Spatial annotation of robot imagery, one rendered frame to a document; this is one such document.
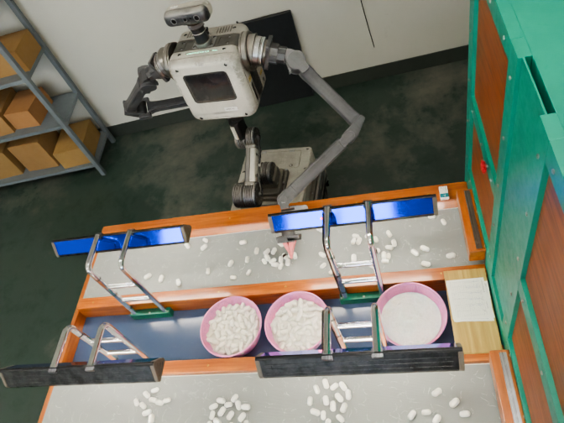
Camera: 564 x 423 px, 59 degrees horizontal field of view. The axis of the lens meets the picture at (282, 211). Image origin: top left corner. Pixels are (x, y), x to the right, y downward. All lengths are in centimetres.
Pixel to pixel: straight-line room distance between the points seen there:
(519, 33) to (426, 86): 269
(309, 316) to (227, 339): 35
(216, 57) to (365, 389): 141
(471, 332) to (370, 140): 200
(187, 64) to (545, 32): 139
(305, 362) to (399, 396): 44
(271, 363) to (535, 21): 116
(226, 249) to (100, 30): 220
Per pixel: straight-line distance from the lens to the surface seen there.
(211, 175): 378
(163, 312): 233
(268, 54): 214
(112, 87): 430
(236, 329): 211
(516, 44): 126
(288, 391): 195
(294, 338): 201
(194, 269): 234
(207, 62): 214
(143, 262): 251
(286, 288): 210
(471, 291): 199
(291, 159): 295
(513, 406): 175
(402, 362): 155
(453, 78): 401
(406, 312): 199
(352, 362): 156
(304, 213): 185
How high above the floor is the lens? 253
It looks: 49 degrees down
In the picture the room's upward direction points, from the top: 24 degrees counter-clockwise
